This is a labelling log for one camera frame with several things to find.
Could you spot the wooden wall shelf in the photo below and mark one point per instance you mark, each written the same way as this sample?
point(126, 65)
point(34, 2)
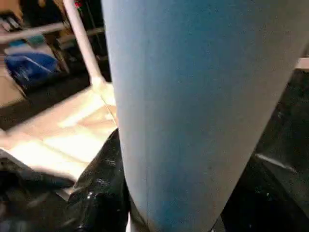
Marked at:
point(31, 33)

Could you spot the white plastic table leg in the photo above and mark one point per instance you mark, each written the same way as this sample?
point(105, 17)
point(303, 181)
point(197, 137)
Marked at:
point(84, 46)
point(193, 106)

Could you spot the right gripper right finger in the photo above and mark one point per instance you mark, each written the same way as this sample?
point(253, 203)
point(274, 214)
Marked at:
point(260, 203)

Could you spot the black work mat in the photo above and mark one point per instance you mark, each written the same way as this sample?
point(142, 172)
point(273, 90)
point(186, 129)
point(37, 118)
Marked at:
point(285, 145)

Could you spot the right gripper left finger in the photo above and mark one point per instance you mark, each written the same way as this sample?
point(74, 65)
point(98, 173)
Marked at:
point(101, 193)

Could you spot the blue plastic bag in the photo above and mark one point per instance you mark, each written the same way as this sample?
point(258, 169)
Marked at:
point(31, 65)

